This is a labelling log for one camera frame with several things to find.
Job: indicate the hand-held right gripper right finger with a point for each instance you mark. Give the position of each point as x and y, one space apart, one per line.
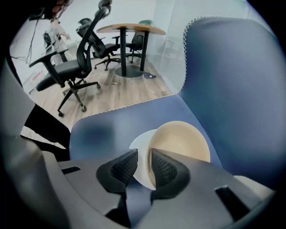
167 172

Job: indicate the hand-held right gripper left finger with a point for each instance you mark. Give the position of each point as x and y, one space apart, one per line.
120 170

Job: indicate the beige and white dish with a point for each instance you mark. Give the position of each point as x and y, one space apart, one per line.
178 141

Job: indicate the dark blue item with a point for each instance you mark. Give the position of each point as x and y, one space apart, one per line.
149 75

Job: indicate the blue cloth with scalloped edge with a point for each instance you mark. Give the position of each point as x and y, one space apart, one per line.
223 78

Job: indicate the black mesh office chair with headrest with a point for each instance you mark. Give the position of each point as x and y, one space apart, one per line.
82 64

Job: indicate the round wooden table black legs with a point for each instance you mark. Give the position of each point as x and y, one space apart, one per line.
131 28

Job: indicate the green item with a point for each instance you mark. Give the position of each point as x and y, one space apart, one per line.
146 22

